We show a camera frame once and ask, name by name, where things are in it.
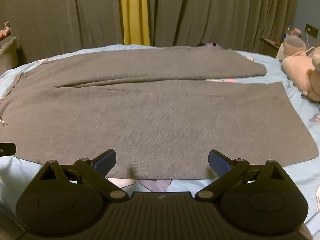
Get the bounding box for grey green cushion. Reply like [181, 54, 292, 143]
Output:
[0, 37, 19, 73]

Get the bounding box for light blue printed bed sheet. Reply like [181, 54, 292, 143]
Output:
[0, 44, 320, 232]

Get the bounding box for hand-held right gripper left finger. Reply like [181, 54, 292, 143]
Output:
[39, 149, 128, 201]

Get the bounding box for yellow curtain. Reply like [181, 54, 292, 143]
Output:
[118, 0, 150, 46]

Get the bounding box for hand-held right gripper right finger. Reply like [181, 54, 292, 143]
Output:
[194, 149, 284, 201]

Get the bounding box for dark wooden nightstand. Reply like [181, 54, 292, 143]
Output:
[260, 37, 285, 58]

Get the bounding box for white cable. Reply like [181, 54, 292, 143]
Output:
[302, 29, 315, 55]

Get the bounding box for grey pants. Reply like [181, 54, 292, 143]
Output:
[0, 45, 320, 180]

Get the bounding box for grey and pink plush toy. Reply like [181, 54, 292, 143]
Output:
[282, 35, 307, 58]

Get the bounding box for black wall socket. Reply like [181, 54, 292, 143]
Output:
[305, 24, 319, 39]

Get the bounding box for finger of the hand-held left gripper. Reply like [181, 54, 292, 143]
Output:
[0, 142, 16, 156]

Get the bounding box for pink and white figure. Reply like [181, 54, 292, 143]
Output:
[0, 21, 12, 40]

